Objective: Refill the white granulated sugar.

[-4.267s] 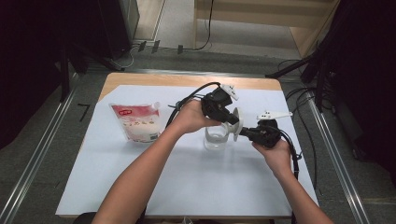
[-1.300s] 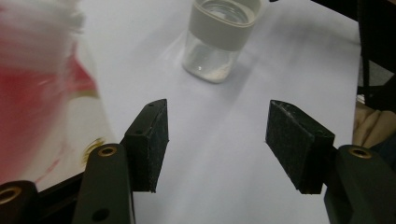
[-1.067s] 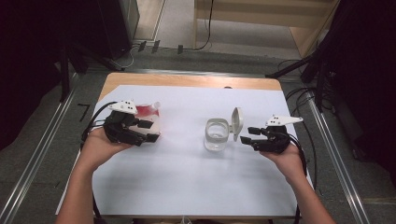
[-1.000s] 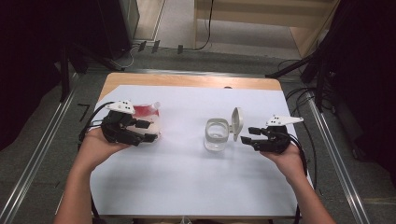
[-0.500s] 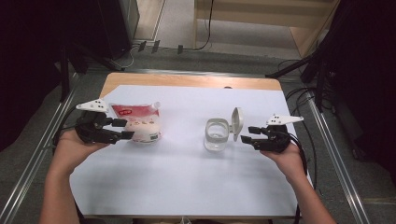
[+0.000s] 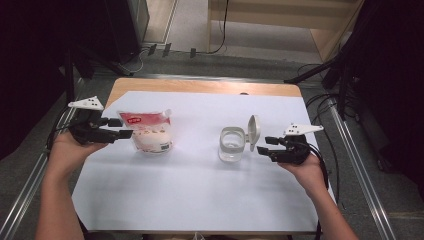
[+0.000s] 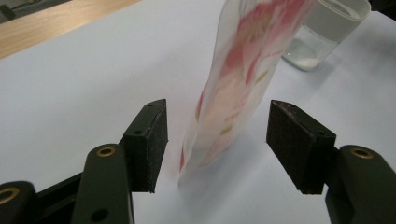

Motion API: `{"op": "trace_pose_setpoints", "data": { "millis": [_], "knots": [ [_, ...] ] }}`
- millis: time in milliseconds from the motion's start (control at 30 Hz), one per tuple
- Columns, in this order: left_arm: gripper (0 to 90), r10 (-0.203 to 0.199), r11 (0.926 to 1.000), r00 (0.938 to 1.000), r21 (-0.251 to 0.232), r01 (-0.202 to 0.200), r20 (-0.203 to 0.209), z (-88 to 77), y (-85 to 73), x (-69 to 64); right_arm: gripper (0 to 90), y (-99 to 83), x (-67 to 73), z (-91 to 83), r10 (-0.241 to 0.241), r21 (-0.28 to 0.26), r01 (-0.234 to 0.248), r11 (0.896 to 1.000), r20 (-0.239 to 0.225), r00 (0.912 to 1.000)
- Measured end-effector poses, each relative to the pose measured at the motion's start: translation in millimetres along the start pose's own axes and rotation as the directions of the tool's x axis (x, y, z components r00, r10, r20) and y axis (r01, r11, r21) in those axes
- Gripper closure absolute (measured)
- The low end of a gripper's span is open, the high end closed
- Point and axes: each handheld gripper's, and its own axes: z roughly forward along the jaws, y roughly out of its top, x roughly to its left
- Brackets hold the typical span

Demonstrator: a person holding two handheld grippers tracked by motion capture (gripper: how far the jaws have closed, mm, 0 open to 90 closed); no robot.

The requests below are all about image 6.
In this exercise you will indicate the red and white spouted pouch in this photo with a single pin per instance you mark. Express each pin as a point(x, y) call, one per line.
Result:
point(150, 133)

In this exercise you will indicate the black metal stand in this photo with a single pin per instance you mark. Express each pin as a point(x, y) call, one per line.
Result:
point(69, 80)

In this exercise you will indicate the black tripod stand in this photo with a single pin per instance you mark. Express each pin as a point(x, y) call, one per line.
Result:
point(343, 76)

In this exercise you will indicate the person's right hand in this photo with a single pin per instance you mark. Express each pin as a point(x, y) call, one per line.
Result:
point(310, 173)

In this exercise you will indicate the clear jug with white lid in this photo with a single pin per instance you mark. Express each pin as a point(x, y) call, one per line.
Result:
point(231, 143)

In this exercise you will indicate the black cabinet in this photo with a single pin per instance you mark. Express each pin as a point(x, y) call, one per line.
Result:
point(126, 26)

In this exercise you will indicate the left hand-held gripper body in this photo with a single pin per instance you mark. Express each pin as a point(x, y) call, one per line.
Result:
point(88, 131)

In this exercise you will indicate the light wooden shelf unit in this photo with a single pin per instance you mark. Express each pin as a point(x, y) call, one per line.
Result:
point(266, 15)

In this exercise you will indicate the person's left hand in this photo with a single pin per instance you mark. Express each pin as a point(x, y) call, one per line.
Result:
point(65, 156)

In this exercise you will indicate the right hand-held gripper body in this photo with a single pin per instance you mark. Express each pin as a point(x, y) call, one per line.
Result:
point(296, 151)

